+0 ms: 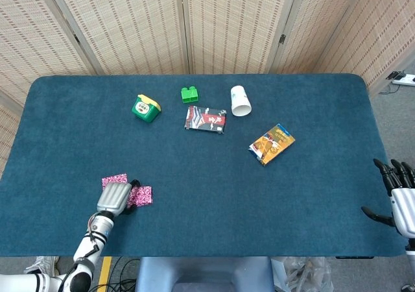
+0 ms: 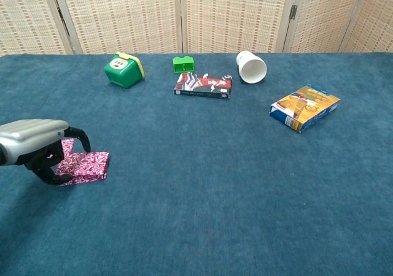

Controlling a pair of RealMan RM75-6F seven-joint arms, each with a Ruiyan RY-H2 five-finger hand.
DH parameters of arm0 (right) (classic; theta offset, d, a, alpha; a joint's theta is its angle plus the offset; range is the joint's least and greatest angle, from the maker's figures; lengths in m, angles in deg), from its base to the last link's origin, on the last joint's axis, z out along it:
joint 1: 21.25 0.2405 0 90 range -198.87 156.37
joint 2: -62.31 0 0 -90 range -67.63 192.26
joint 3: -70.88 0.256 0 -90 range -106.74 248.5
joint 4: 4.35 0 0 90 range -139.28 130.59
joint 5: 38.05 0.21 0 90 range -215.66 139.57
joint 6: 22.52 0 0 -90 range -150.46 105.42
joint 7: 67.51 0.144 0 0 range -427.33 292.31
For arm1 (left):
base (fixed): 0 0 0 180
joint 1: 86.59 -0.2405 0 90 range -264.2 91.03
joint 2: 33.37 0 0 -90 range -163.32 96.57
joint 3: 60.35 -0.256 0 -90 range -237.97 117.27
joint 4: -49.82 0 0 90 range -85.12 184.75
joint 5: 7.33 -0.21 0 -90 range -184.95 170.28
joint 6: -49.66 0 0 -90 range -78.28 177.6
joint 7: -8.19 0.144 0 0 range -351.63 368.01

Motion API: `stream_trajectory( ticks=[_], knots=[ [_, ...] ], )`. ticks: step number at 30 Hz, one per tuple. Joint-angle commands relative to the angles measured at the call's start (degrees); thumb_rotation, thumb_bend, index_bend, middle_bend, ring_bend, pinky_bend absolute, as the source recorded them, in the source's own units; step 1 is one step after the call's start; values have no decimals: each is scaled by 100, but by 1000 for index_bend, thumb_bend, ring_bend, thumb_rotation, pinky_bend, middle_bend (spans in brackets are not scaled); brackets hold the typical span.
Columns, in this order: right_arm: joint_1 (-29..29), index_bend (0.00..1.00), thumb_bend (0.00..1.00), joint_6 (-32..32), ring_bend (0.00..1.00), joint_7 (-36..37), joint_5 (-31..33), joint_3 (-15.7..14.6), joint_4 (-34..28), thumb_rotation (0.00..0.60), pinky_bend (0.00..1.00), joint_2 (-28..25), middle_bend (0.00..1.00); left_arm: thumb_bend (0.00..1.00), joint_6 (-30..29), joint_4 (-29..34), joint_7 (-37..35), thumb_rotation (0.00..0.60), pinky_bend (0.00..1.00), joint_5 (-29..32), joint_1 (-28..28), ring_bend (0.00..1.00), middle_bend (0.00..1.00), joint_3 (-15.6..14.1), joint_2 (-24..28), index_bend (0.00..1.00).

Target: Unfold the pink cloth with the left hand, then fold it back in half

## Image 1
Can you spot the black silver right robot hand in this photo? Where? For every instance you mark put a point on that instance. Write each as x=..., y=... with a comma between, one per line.
x=403, y=207

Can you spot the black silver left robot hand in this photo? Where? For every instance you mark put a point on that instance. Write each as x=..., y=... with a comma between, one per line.
x=113, y=198

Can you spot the pink patterned card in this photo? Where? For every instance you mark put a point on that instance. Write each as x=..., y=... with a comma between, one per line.
x=143, y=196

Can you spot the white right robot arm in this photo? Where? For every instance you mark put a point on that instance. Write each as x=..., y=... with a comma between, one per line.
x=411, y=253

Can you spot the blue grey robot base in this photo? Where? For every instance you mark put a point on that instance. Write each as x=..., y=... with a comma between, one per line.
x=204, y=272

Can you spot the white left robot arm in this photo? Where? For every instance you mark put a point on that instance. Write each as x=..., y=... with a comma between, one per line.
x=99, y=227

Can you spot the yellow floor tape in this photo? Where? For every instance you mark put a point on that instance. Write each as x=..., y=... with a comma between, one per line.
x=104, y=272

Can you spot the green yellow toy container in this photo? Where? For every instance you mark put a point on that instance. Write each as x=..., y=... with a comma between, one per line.
x=145, y=109

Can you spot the blue felt table cover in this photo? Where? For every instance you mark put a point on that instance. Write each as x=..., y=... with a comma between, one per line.
x=207, y=191

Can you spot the white sneaker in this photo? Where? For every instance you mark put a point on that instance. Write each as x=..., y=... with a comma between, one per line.
x=45, y=263

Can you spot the black red flat box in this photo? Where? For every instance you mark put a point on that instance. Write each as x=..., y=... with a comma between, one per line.
x=205, y=120

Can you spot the clear plastic bag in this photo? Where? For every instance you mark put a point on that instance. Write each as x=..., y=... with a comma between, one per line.
x=301, y=274

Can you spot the white power strip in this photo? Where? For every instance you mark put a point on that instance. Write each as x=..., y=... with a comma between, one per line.
x=406, y=79

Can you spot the green building block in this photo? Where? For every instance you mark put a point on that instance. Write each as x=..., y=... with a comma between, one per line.
x=190, y=94

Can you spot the orange blue snack box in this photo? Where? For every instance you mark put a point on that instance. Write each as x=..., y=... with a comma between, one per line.
x=271, y=144

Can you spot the white paper cup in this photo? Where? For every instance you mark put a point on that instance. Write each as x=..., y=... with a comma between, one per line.
x=240, y=102

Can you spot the metal screen hinge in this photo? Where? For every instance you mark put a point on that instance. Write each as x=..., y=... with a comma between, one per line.
x=76, y=39
x=282, y=39

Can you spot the woven bamboo folding screen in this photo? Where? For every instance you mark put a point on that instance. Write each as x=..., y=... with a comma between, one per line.
x=129, y=29

